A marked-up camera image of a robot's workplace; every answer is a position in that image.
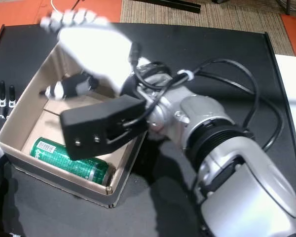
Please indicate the left white-black robot hand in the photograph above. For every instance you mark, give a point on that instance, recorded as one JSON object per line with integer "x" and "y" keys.
{"x": 2, "y": 98}

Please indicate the right white-black robot hand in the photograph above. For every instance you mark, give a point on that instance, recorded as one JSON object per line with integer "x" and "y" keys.
{"x": 96, "y": 49}

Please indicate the green drink can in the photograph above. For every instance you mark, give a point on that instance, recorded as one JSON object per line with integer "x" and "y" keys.
{"x": 71, "y": 163}

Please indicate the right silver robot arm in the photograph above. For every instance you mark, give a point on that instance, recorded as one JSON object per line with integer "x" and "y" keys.
{"x": 236, "y": 177}

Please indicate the open cardboard box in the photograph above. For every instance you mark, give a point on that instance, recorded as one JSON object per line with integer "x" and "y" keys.
{"x": 22, "y": 143}

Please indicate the beige woven rug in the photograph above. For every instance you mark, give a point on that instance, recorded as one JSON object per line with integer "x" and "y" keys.
{"x": 224, "y": 19}

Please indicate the black stand base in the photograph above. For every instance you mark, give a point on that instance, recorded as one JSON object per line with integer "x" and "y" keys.
{"x": 219, "y": 1}

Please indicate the thin black stand pole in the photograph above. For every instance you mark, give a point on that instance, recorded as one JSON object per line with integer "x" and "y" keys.
{"x": 288, "y": 7}

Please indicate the black wrist mount block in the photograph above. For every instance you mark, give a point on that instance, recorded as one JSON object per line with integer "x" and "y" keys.
{"x": 98, "y": 123}

